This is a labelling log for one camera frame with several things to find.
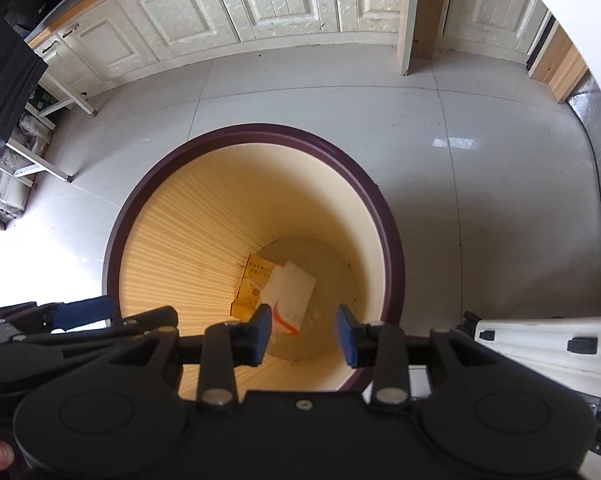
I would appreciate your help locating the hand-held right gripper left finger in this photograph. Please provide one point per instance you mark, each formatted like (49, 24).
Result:
(262, 332)

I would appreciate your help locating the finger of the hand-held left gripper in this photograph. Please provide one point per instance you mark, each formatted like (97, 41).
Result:
(83, 312)
(150, 317)

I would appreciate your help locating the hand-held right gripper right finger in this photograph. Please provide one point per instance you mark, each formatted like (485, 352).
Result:
(345, 335)

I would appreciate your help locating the yellow cardboard box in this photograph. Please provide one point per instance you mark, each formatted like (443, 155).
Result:
(253, 285)

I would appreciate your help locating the beige bin with brown rim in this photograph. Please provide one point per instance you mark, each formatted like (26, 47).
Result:
(205, 210)

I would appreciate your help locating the plastic wrapped bundle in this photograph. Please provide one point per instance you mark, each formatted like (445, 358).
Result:
(10, 190)

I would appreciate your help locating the white hard-shell suitcase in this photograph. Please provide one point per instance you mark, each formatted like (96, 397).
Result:
(530, 340)

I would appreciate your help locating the green box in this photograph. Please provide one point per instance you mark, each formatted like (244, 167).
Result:
(43, 101)

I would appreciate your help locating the folding chair with bag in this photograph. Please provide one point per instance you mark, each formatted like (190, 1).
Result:
(8, 70)

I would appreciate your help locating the cream panelled low cabinet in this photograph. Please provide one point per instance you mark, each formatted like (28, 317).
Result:
(180, 10)

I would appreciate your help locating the white table with wooden legs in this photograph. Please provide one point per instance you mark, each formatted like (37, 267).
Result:
(425, 10)

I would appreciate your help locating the white folding table frame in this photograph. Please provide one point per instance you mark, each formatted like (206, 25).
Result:
(55, 172)

